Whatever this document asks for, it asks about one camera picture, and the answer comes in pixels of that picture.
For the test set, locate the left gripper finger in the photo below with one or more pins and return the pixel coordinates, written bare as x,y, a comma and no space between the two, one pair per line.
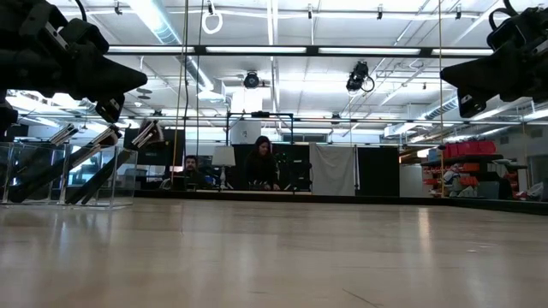
120,77

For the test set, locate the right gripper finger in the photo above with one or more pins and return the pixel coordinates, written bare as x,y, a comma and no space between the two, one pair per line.
471,72

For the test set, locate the black makeup brush dark head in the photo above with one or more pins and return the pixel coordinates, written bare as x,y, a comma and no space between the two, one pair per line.
114,136

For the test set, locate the clear acrylic brush organizer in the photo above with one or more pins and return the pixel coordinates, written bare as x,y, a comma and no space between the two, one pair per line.
124,179

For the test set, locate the large makeup brush silver ferrule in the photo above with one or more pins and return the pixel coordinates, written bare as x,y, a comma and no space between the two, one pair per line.
103,179

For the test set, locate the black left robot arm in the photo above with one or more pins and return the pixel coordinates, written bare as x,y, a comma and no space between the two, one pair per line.
10,51

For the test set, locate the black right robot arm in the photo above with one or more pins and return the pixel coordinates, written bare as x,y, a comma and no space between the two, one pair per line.
537,51

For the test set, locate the red storage bins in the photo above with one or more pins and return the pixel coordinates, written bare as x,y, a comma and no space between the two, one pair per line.
468,149

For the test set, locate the dark storage shelf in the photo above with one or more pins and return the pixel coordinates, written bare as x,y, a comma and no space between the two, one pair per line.
471,159

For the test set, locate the black screen panel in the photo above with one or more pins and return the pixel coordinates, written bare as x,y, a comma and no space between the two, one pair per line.
173,145

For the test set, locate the person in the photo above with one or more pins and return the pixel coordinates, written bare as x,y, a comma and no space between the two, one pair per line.
190,175
261,169

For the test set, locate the white shade table lamp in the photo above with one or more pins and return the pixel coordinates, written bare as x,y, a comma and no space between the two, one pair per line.
223,156

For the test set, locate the black partition panel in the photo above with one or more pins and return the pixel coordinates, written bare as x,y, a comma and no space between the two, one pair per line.
379,171

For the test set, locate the white hanging sheet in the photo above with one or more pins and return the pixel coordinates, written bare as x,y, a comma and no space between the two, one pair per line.
331,171

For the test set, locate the black backdrop curtain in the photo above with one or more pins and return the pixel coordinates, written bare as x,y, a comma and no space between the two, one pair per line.
299,152

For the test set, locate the black overhead camera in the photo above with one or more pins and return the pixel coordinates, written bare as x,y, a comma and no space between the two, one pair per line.
357,77

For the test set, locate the round black ceiling camera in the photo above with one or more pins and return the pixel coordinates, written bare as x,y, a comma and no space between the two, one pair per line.
251,80

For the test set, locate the black background rig frame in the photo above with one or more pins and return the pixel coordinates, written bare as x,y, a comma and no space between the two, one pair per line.
260,114

